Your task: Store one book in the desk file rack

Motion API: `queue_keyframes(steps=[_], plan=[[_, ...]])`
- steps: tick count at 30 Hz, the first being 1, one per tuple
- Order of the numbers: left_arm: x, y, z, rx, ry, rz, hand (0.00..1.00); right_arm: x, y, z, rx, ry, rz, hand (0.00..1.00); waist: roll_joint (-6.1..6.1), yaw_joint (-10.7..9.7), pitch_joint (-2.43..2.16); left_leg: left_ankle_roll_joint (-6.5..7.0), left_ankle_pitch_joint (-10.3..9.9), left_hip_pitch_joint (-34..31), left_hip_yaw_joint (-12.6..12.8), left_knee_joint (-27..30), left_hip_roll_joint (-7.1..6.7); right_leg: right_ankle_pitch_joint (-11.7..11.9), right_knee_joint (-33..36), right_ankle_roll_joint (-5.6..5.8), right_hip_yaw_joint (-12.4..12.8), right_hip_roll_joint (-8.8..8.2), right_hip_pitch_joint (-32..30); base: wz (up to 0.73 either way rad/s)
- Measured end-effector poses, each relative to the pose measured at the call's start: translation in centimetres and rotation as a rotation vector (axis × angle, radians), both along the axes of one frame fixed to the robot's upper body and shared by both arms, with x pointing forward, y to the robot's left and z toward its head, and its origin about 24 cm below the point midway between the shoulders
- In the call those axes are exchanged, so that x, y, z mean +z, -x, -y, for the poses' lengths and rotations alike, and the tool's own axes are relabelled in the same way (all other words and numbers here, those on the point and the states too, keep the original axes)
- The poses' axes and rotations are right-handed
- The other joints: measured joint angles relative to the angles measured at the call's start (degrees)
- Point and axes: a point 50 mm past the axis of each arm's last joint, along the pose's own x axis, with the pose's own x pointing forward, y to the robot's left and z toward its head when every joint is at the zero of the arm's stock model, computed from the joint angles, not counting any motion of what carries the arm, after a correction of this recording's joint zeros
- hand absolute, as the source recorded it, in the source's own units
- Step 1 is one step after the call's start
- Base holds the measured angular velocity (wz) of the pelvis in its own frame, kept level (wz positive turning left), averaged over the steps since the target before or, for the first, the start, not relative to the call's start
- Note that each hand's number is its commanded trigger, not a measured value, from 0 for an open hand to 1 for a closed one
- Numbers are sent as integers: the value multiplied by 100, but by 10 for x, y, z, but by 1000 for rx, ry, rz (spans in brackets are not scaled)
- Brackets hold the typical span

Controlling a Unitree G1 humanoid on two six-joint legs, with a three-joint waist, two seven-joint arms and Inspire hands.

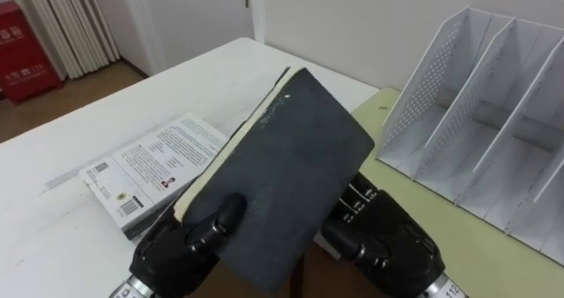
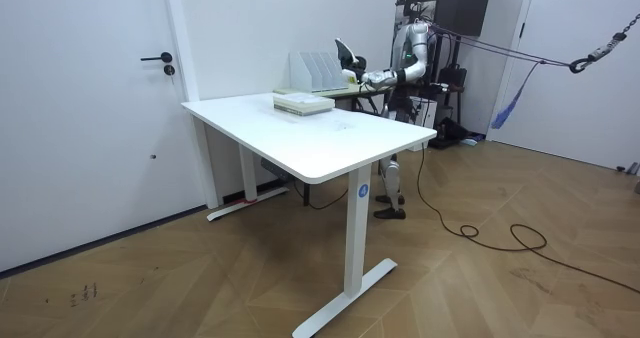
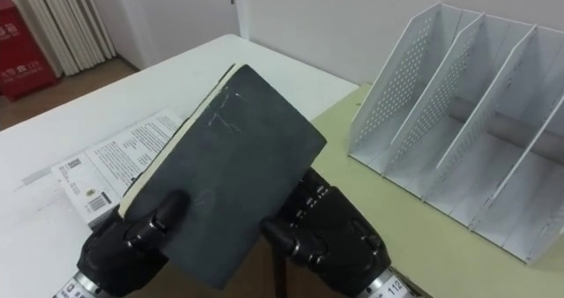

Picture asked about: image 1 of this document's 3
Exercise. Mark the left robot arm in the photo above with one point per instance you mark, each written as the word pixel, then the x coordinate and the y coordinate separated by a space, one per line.
pixel 130 290

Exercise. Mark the dark grey hardcover book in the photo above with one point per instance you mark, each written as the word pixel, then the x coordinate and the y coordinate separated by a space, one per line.
pixel 282 174

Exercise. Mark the pale yellow-green desk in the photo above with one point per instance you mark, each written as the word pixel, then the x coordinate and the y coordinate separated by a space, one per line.
pixel 440 218

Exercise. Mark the white file organizer rack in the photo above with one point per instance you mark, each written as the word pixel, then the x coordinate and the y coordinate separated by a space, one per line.
pixel 480 117

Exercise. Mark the white door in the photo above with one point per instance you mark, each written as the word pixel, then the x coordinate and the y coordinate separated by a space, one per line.
pixel 194 20

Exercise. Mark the white paperback book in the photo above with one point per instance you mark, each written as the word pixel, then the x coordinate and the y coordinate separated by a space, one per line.
pixel 154 166

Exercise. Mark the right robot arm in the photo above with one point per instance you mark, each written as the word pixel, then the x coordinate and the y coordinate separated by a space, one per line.
pixel 443 289

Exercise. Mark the red fire extinguisher cabinet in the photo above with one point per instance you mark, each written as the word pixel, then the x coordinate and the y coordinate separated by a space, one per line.
pixel 22 51

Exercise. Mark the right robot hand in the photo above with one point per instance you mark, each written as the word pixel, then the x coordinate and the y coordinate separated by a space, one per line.
pixel 388 245

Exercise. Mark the white desk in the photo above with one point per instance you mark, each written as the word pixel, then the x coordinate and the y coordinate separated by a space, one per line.
pixel 132 157

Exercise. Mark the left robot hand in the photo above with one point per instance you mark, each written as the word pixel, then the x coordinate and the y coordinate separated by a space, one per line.
pixel 176 258

